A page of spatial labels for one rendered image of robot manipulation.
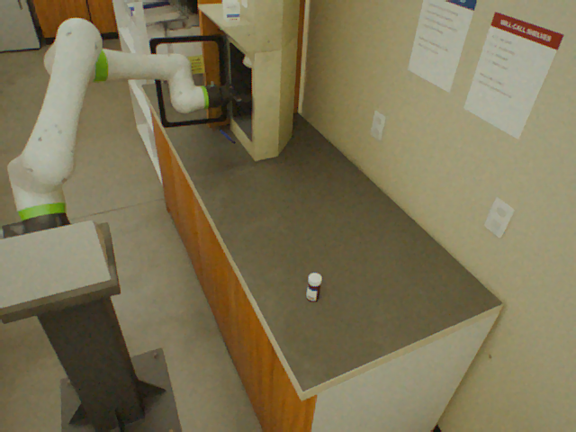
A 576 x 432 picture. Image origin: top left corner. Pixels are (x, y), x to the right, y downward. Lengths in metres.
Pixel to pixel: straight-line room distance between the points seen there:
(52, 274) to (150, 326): 1.17
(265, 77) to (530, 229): 1.07
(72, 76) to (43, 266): 0.54
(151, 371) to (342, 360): 1.30
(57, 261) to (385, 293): 0.96
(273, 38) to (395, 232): 0.85
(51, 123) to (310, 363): 0.94
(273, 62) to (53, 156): 0.87
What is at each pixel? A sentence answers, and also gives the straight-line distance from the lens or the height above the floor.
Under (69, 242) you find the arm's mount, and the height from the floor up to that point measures 1.12.
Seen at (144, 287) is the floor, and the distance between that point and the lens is 2.68.
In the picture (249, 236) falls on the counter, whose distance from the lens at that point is 1.51.
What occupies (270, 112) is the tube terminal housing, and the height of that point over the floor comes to 1.16.
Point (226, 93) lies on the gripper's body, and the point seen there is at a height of 1.22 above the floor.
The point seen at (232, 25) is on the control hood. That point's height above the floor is 1.51.
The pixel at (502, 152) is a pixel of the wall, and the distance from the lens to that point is 1.38.
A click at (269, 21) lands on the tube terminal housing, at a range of 1.69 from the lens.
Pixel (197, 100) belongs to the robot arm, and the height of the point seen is 1.21.
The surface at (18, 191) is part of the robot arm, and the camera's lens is 1.46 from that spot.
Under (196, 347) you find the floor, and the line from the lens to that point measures 2.36.
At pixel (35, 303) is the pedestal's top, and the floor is 0.94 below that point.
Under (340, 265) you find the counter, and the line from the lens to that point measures 1.43.
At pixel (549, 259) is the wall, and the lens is 1.38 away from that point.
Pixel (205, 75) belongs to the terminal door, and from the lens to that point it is 2.02.
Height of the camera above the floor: 1.95
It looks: 39 degrees down
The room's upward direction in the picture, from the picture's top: 3 degrees clockwise
